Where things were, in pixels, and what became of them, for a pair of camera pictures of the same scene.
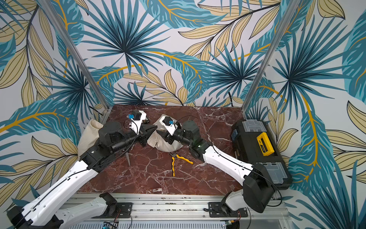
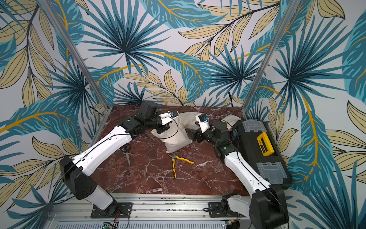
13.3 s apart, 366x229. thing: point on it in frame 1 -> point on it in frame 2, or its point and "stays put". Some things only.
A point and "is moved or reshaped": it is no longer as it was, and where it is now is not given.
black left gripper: x=147 y=130 -> x=163 y=128
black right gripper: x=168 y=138 -> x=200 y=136
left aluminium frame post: x=75 y=52 stays put
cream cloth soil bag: x=159 y=143 is moved or reshaped
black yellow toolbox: x=253 y=142 stays put
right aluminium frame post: x=293 y=6 stays put
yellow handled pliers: x=174 y=155 stays put
